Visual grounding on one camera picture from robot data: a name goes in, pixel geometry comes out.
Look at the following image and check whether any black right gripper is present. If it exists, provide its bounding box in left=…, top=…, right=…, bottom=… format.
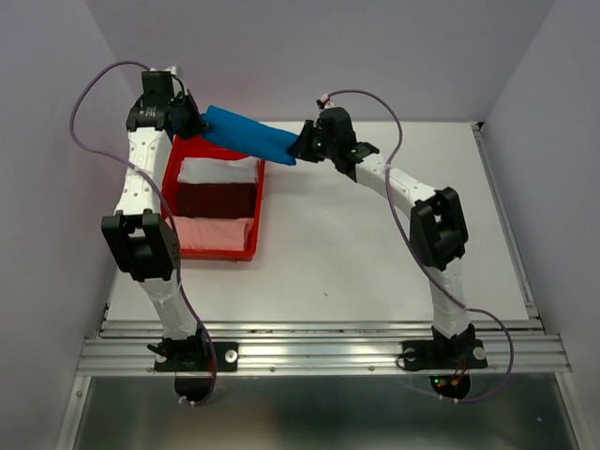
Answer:
left=289, top=119, right=338, bottom=162

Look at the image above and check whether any blue t shirt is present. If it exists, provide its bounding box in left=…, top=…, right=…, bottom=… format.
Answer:
left=202, top=105, right=298, bottom=166

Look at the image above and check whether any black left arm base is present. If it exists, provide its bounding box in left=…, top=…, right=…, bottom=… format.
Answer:
left=146, top=339, right=239, bottom=373

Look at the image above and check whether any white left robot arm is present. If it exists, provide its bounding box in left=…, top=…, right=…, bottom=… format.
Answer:
left=101, top=66, right=209, bottom=369

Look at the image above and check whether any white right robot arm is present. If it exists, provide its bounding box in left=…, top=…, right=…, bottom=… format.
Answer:
left=288, top=106, right=471, bottom=366

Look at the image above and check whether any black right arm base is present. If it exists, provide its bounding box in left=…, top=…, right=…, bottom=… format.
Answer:
left=396, top=324, right=488, bottom=372

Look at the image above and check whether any white rolled t shirt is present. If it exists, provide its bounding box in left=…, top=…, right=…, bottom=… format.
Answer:
left=177, top=157, right=259, bottom=184

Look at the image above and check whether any maroon rolled t shirt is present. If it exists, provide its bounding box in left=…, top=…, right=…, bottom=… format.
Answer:
left=174, top=183, right=257, bottom=219

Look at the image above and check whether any pink rolled t shirt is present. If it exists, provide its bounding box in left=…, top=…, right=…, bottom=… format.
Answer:
left=174, top=217, right=253, bottom=251

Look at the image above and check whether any aluminium frame rail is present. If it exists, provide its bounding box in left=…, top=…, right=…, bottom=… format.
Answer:
left=76, top=318, right=571, bottom=377

